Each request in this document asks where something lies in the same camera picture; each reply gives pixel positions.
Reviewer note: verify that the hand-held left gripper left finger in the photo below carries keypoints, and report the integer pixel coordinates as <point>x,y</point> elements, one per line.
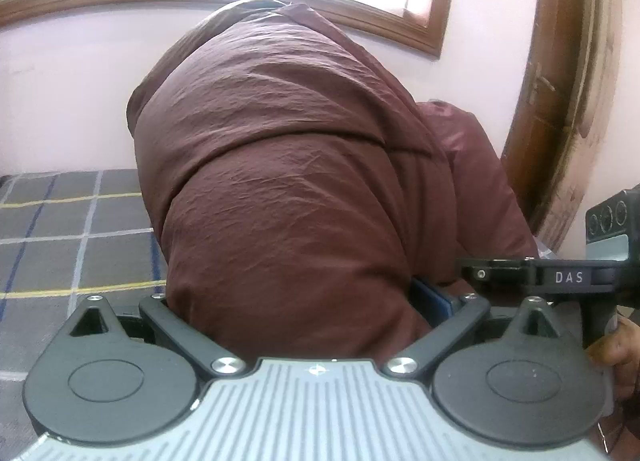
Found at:
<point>167,315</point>

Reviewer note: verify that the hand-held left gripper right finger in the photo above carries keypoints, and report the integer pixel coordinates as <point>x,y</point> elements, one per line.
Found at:
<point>436,302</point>

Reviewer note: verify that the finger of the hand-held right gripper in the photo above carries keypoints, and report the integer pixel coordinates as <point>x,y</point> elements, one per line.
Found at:
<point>492,273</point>

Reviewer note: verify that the maroon garment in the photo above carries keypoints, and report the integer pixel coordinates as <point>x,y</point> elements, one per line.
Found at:
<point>300,181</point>

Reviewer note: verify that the person's right hand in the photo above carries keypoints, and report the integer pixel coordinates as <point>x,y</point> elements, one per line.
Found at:
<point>622,356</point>

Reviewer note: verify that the grey plaid bed sheet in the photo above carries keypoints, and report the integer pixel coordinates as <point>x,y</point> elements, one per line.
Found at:
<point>75,241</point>

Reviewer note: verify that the brown wooden door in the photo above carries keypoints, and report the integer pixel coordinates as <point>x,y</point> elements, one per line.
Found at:
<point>560,91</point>

